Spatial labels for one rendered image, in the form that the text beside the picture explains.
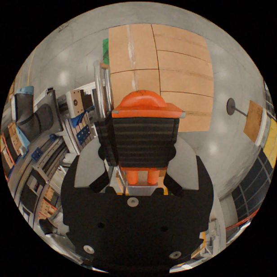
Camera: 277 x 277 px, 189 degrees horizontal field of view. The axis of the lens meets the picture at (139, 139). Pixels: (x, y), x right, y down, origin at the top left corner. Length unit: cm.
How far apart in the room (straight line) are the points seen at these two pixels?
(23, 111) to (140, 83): 80
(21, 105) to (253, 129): 217
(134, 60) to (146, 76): 18
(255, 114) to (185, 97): 136
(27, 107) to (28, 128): 9
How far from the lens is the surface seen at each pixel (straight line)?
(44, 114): 52
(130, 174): 17
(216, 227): 147
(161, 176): 72
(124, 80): 82
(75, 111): 49
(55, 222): 85
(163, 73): 84
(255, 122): 180
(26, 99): 44
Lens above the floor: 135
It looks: 58 degrees down
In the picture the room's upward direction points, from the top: 179 degrees counter-clockwise
